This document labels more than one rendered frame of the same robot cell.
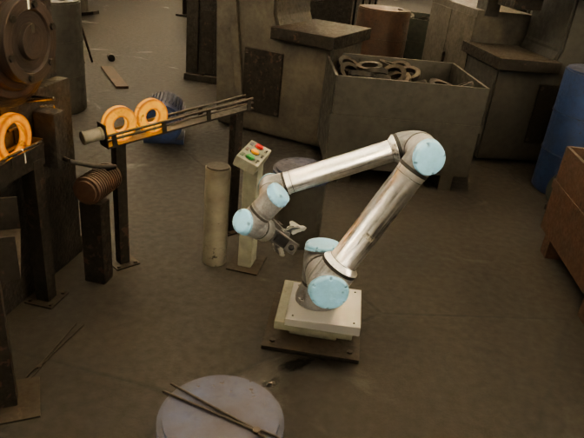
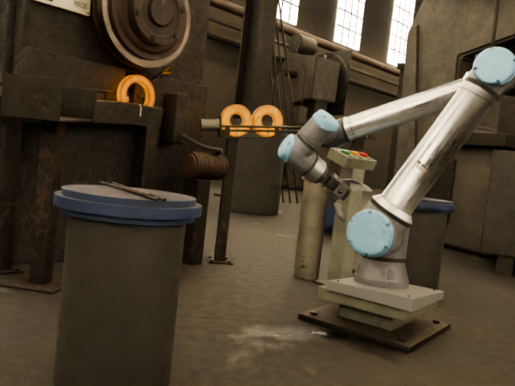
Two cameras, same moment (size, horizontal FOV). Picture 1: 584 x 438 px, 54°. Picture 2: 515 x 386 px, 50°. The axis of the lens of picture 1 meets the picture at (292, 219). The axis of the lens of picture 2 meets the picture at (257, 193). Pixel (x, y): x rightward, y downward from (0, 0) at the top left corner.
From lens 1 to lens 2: 126 cm
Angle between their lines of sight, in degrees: 38
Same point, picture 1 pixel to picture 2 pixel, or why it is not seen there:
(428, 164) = (491, 70)
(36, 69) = (162, 35)
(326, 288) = (364, 225)
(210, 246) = (300, 253)
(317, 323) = (362, 289)
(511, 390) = not seen: outside the picture
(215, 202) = (309, 202)
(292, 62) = (464, 166)
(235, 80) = not seen: hidden behind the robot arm
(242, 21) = (420, 133)
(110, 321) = not seen: hidden behind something
